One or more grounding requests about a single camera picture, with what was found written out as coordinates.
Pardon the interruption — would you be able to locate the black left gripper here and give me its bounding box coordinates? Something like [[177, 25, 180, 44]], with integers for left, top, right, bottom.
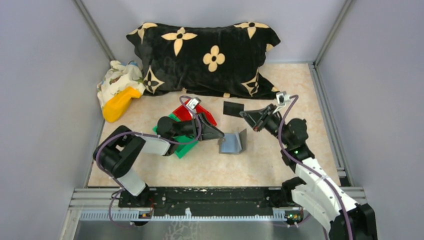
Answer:
[[172, 112, 225, 141]]

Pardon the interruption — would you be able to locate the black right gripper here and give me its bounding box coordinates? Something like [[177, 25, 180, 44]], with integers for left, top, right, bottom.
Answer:
[[240, 103, 292, 147]]

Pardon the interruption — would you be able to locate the black VIP credit card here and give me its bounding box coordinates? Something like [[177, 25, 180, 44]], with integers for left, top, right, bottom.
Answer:
[[223, 101, 245, 118]]

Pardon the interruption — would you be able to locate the red plastic bin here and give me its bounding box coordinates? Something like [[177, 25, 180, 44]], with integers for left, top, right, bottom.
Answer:
[[169, 104, 217, 127]]

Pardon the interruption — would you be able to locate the green plastic bin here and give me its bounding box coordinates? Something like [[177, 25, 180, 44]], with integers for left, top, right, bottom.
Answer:
[[153, 126, 199, 159]]

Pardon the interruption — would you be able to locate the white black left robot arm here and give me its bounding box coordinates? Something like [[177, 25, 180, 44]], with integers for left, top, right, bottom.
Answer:
[[92, 113, 225, 207]]

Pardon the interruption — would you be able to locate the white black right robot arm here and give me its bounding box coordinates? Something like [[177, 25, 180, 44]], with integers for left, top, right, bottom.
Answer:
[[240, 104, 378, 240]]

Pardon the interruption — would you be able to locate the black floral pillow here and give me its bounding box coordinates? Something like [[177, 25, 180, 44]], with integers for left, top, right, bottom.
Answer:
[[126, 21, 280, 100]]

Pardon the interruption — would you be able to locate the yellow and white cloth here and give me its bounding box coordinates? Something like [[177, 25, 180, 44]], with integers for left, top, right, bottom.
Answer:
[[97, 60, 146, 123]]

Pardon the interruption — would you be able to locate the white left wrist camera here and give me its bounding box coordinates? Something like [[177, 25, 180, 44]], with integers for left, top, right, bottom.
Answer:
[[186, 97, 202, 112]]

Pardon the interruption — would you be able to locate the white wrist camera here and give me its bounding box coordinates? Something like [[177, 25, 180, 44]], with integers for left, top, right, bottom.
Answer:
[[273, 91, 291, 114], [186, 97, 202, 112]]

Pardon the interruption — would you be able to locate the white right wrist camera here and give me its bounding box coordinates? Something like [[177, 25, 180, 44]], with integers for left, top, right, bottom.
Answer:
[[273, 91, 291, 114]]

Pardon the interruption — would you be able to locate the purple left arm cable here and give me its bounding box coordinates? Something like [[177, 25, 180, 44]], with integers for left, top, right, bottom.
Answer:
[[94, 95, 203, 229]]

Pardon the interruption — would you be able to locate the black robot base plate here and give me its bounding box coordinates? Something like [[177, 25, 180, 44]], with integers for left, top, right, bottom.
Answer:
[[118, 178, 316, 227]]

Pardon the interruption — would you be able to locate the aluminium frame rail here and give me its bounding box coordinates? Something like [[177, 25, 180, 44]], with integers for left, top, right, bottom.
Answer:
[[70, 185, 369, 221]]

